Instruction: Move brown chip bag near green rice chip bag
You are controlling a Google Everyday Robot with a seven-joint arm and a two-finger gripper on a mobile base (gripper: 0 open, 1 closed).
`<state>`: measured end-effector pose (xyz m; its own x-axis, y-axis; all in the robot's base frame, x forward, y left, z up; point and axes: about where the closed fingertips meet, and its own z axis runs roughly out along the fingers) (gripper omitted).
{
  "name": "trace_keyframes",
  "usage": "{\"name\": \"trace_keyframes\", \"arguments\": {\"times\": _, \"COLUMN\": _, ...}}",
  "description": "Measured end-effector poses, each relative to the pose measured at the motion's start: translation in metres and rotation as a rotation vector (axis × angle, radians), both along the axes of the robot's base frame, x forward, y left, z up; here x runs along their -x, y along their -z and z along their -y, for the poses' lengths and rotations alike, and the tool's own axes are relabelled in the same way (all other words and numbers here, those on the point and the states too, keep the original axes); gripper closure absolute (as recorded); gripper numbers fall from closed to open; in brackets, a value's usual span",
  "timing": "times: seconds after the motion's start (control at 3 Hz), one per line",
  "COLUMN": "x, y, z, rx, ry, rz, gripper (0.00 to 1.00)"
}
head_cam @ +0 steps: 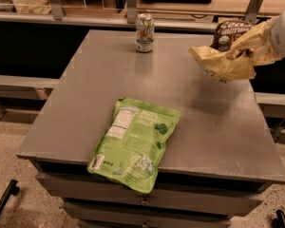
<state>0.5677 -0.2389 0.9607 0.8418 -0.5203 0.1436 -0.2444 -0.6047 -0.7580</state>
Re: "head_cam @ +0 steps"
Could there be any black bar lower right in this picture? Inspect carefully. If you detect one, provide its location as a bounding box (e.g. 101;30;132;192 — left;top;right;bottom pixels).
272;209;285;228

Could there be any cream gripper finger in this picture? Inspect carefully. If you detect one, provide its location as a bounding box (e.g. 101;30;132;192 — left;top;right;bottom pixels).
231;22;272;49
252;44;281;67

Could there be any green rice chip bag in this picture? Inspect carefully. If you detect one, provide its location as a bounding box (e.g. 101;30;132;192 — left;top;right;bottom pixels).
87;98;181;194

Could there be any black bar lower left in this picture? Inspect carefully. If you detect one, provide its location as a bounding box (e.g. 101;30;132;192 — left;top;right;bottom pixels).
0;180;20;215

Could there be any grey drawer cabinet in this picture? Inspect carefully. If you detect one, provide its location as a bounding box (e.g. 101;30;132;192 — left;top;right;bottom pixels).
18;30;285;228

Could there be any brown chip bag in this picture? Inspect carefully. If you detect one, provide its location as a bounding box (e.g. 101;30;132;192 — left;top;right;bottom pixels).
189;20;256;83

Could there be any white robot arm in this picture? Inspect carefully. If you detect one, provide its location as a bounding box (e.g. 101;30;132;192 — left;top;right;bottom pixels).
231;10;285;67

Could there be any grey metal shelf rail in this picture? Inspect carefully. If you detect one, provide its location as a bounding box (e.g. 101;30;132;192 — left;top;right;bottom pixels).
0;0;285;36

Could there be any black bar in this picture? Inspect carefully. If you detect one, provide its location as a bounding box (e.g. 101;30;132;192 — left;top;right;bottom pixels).
272;209;285;228
0;180;20;215

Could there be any green white soda can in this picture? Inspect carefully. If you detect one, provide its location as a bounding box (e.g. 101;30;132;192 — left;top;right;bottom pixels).
136;13;155;52

